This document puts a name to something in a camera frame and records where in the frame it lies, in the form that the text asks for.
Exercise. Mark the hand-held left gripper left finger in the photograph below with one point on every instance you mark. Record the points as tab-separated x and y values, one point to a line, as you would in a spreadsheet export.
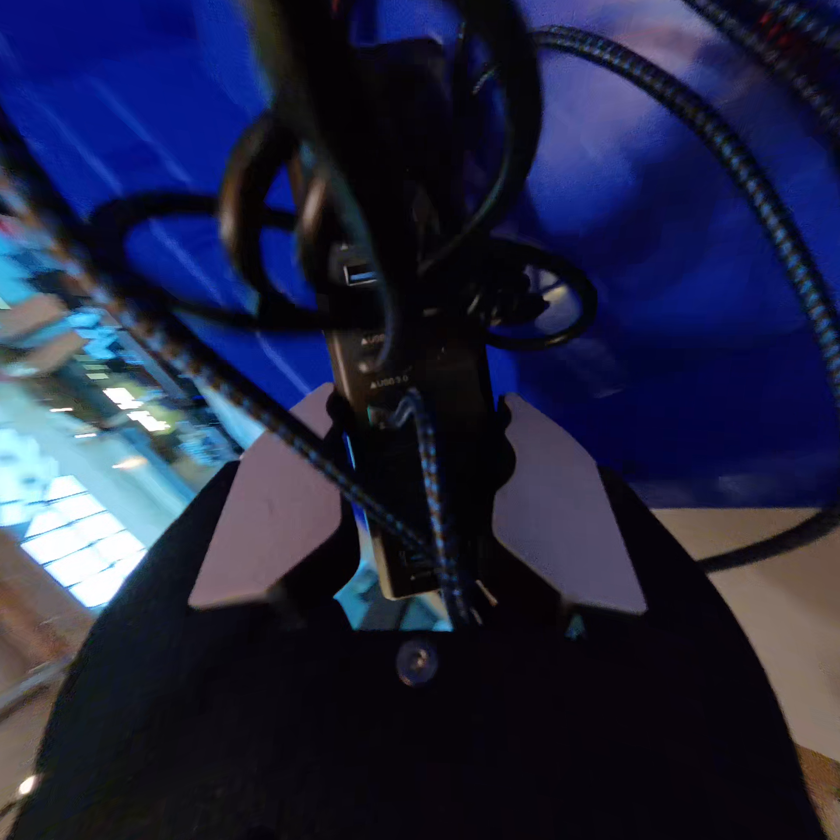
262	512

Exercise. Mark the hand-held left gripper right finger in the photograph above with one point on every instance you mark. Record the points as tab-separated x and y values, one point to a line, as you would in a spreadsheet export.
564	518

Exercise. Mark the black USB hub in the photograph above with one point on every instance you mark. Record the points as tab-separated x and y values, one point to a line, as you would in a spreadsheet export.
446	367

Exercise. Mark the blue plastic bin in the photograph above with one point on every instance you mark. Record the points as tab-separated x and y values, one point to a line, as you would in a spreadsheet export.
656	295

